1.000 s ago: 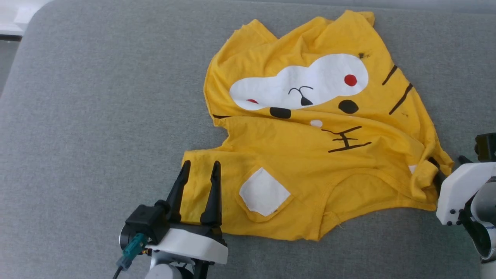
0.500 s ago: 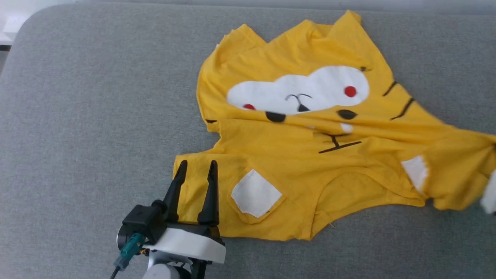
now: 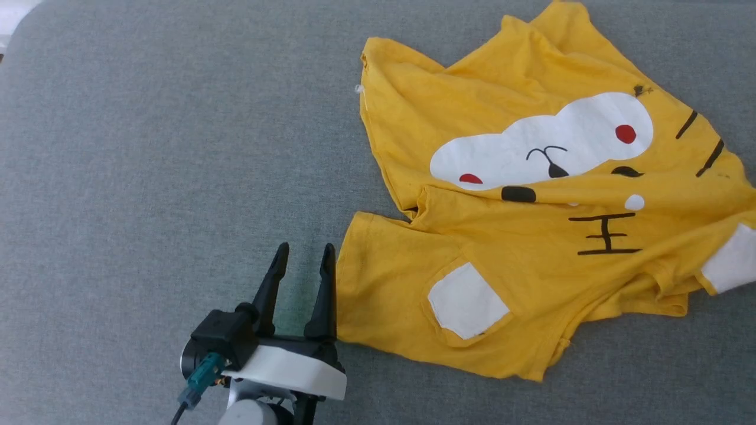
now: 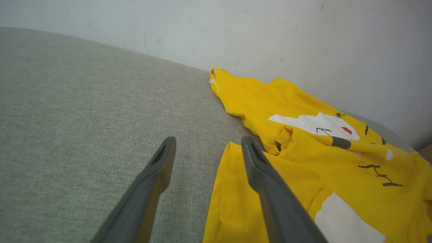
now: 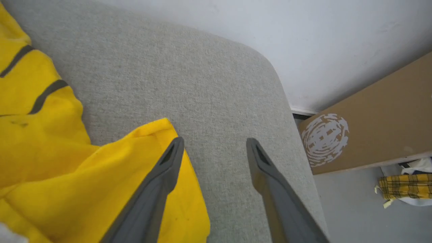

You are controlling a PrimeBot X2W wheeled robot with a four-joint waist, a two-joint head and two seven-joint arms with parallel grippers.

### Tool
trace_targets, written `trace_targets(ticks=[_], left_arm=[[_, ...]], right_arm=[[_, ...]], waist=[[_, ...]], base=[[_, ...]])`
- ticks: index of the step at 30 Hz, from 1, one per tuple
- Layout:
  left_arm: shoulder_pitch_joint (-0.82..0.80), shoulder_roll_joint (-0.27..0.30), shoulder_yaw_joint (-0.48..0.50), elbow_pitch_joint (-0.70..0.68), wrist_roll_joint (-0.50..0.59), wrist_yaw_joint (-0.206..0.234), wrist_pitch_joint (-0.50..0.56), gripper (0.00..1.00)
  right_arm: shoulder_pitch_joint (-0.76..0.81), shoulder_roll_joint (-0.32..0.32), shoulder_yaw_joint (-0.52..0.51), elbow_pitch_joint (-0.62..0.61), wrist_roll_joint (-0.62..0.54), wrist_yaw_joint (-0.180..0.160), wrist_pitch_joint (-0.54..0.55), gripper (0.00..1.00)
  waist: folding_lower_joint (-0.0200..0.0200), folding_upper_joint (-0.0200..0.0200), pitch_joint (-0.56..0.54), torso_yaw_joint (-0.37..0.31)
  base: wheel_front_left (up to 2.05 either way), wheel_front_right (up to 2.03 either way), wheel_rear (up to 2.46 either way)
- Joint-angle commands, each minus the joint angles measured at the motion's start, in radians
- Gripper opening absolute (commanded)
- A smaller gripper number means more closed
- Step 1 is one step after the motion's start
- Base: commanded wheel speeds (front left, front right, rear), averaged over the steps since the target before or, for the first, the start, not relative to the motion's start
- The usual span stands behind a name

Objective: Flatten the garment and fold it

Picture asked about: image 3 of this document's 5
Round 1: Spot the yellow cartoon print T-shirt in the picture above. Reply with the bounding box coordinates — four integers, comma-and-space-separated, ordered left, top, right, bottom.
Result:
335, 0, 756, 383

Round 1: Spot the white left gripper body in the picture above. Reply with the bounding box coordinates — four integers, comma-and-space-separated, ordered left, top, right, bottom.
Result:
223, 335, 347, 401

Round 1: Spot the grey fabric sofa cushion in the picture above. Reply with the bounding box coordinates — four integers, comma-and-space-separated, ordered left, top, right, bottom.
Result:
0, 0, 756, 425

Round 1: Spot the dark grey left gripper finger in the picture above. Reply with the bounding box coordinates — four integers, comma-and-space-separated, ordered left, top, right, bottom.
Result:
304, 243, 338, 342
253, 242, 290, 337

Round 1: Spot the black cable with teal connector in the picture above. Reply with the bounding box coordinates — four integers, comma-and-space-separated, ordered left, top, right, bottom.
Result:
171, 352, 228, 425

